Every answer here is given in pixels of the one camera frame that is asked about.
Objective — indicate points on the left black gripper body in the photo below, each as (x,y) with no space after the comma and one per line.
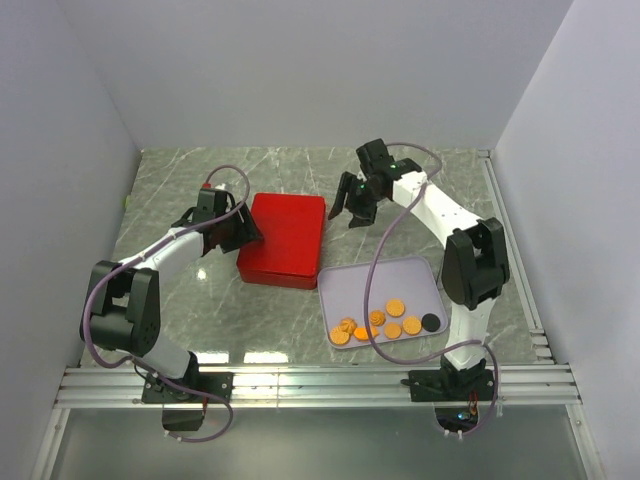
(229,227)

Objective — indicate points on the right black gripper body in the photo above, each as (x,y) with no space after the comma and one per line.
(363,198)

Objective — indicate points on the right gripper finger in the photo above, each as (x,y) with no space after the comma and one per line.
(341,195)
(365,220)

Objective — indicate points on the red cookie box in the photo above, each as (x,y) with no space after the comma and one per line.
(279,274)

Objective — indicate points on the red box lid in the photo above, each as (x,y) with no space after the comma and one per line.
(292,226)

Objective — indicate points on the lilac plastic tray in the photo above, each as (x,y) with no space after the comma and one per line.
(410,279)

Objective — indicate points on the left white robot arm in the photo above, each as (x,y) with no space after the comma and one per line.
(123,305)

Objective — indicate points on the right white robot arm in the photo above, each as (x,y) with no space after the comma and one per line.
(475,264)

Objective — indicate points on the dotted round biscuit middle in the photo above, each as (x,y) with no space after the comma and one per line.
(395,308)

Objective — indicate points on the dotted round biscuit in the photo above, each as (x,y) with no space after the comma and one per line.
(339,337)
(395,308)
(412,325)

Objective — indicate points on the swirl cookie lower left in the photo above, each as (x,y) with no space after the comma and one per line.
(348,325)

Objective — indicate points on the plain orange round cookie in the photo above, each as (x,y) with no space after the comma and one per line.
(393,330)

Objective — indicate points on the dotted round biscuit left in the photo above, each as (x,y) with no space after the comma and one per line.
(339,337)

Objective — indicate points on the dotted round biscuit right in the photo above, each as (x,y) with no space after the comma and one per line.
(412,325)

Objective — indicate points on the black sandwich cookie right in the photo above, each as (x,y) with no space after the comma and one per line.
(430,322)

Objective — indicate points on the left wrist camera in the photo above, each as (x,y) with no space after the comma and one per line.
(220,187)

